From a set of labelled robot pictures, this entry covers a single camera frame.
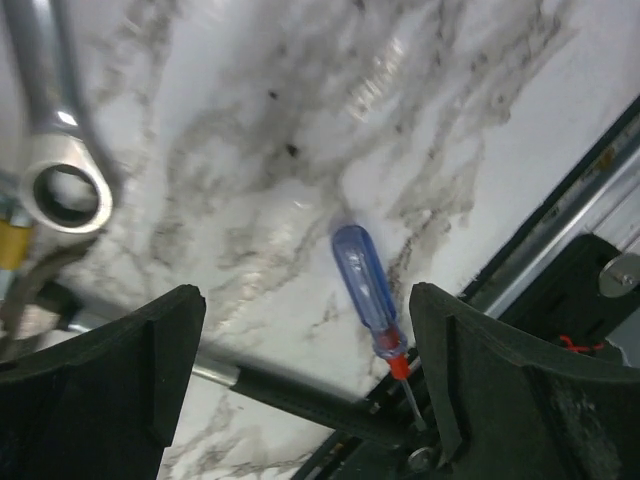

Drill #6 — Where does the black handle long hammer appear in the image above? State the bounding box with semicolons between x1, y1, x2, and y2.
0;239;416;449

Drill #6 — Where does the silver ratchet wrench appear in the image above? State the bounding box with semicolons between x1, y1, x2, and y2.
1;1;121;235

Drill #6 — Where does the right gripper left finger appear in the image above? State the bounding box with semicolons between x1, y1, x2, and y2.
1;285;206;479

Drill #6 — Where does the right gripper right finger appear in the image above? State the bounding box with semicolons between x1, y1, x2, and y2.
409;283;639;479

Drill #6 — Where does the blue red screwdriver right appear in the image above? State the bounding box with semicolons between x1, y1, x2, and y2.
331;224;426;431

